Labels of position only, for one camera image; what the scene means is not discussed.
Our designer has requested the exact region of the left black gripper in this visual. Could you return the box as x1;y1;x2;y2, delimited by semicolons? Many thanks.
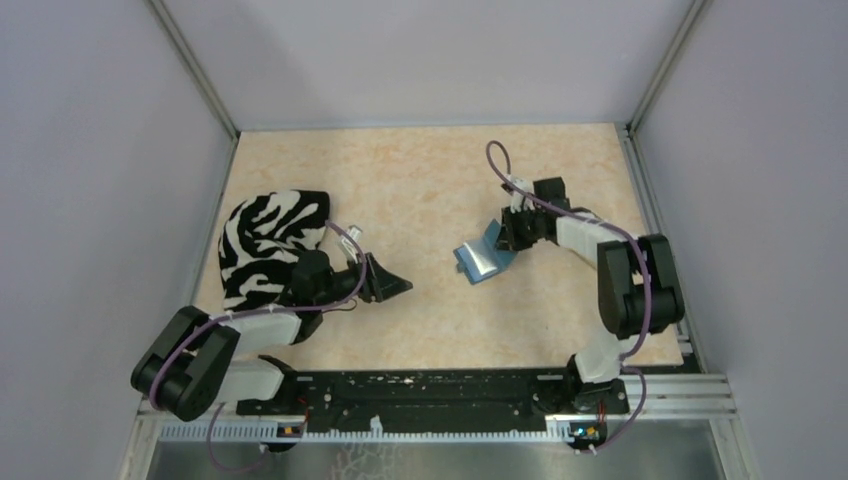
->
315;251;413;308

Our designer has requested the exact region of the blue card holder wallet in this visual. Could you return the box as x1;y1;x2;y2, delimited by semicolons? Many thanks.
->
453;220;517;285

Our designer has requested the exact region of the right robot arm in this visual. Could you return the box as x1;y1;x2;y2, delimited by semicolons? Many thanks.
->
495;175;685;412

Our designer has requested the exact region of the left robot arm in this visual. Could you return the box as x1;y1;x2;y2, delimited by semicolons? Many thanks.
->
130;250;413;421

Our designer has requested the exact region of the zebra striped cloth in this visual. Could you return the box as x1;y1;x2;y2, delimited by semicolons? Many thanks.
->
217;189;331;311

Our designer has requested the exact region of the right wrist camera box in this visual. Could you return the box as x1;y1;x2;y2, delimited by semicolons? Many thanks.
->
507;174;535;213

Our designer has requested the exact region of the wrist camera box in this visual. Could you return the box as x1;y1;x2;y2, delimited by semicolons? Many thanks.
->
338;225;362;263
507;174;535;213

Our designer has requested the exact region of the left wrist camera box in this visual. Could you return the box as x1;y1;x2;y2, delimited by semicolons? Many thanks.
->
338;225;362;263

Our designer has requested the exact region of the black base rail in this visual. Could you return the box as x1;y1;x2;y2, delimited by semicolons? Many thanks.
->
236;368;630;446

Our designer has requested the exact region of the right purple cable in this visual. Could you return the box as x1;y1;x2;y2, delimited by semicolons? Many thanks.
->
485;140;654;457

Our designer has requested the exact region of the purple cable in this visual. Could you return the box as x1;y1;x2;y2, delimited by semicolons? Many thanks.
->
485;140;654;457
146;221;369;473

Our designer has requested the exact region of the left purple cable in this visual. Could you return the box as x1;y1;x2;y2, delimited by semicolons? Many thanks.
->
146;221;369;473

